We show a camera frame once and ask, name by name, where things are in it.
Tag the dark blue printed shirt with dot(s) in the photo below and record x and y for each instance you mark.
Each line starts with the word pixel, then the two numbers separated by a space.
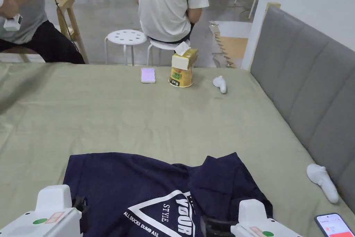
pixel 133 181

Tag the grey padded headboard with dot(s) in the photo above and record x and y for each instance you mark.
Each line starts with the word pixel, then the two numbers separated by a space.
pixel 305 76

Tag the bed with pale green sheet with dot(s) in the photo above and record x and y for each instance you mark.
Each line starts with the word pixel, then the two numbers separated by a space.
pixel 111 120

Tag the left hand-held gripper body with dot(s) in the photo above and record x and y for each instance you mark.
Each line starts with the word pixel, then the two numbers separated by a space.
pixel 52 217

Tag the flat cardboard sheet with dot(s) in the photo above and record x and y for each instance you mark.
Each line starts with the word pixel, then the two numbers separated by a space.
pixel 231 42

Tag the black phone with lit screen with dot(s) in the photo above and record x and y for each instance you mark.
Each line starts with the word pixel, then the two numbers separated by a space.
pixel 334 226

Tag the yellow instant noodle cup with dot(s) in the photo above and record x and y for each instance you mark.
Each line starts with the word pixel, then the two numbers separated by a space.
pixel 180 77

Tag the phone with lilac case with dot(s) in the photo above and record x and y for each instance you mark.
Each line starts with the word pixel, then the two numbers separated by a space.
pixel 148 75

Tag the white hand controller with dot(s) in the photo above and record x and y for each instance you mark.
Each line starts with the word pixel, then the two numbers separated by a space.
pixel 220 83
pixel 321 180

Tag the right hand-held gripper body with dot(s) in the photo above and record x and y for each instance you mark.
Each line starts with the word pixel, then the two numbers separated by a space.
pixel 253 220

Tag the yellow tissue pack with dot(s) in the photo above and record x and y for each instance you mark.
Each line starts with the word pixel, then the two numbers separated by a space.
pixel 183 58

